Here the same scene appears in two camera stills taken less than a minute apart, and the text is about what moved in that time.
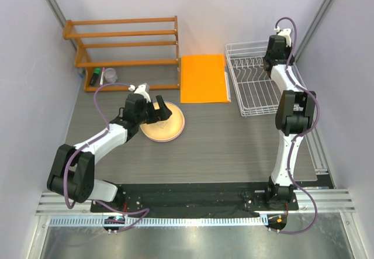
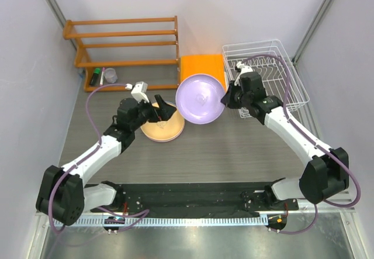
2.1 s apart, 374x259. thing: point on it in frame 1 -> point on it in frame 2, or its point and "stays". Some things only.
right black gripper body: (287, 54) -> (238, 99)
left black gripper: (158, 114) stays
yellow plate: (165, 130) stays
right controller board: (276, 221) stays
